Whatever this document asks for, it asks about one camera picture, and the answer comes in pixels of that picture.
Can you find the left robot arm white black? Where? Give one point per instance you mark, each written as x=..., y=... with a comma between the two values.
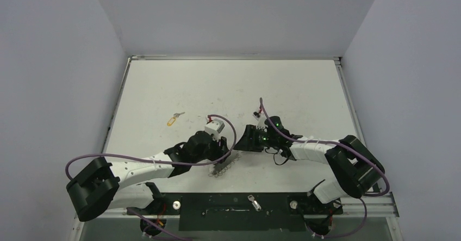
x=102, y=185

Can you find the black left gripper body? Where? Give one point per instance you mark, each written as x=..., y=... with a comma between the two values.
x=214, y=152

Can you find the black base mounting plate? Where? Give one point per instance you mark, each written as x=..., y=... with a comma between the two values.
x=248, y=222

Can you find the silver carabiner keyring with rings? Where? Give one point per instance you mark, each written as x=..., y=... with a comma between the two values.
x=219, y=169

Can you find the yellow key tag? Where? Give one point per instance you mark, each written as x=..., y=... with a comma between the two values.
x=171, y=121

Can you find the silver key with ring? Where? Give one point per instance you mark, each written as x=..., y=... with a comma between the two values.
x=176, y=115

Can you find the aluminium front rail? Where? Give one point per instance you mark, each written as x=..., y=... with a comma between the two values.
x=374, y=207

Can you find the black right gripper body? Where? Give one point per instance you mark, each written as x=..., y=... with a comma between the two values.
x=250, y=138

